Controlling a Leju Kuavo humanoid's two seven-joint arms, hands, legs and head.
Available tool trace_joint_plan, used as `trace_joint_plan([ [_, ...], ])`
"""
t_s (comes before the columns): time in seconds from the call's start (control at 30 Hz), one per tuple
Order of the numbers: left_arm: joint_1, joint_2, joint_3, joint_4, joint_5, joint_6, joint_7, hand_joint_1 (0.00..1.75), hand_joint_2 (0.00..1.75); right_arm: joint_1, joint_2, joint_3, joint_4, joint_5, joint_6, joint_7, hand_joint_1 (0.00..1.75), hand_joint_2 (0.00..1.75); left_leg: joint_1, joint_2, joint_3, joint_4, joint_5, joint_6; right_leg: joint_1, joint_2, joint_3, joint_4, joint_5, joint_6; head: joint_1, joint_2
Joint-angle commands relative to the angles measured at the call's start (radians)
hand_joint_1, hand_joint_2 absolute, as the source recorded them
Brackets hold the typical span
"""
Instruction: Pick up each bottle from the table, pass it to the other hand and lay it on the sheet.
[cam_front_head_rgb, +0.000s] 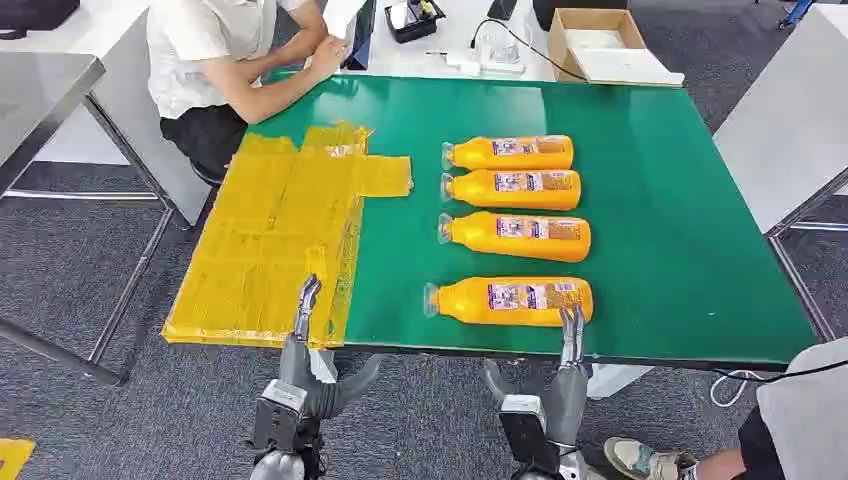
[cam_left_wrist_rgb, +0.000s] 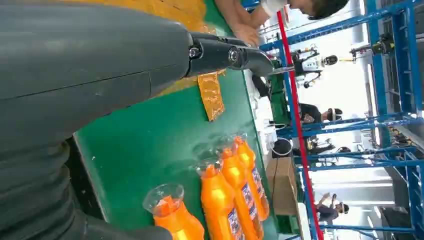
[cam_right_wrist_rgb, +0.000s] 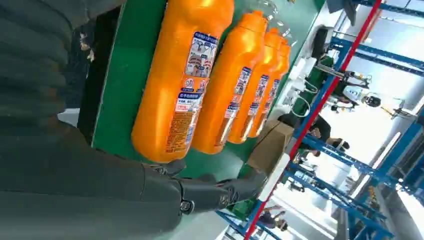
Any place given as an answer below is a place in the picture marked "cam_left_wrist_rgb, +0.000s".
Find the orange drink bottle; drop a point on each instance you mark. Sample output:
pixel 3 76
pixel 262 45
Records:
pixel 175 218
pixel 236 179
pixel 248 159
pixel 217 202

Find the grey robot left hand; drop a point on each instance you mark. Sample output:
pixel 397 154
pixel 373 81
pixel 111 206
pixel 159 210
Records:
pixel 82 56

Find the blue metal rack frame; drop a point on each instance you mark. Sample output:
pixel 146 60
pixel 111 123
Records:
pixel 376 82

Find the person with headset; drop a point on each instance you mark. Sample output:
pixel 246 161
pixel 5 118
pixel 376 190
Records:
pixel 309 112
pixel 326 212

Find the cardboard box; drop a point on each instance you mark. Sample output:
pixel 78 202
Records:
pixel 281 185

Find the green plastic crate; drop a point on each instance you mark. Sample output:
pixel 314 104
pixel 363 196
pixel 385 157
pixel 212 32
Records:
pixel 280 99

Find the yellow sheet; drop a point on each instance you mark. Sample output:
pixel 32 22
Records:
pixel 172 8

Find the red pole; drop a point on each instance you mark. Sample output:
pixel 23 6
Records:
pixel 298 126

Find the white side table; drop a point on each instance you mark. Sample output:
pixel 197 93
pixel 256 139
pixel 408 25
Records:
pixel 261 112

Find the black yellow device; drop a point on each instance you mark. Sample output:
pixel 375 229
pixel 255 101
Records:
pixel 381 46

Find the green table mat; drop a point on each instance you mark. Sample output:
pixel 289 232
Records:
pixel 149 139

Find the ribbed grey left arm sleeve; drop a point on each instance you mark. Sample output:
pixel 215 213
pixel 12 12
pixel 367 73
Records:
pixel 30 198

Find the crinkled orange plastic wrapper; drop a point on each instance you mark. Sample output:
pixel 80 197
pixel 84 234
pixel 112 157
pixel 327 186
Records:
pixel 212 97

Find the person's hand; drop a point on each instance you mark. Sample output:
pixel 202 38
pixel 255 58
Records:
pixel 248 34

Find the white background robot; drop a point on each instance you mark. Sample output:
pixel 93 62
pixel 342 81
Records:
pixel 313 63

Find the black round container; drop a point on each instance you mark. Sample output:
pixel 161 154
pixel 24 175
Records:
pixel 281 147

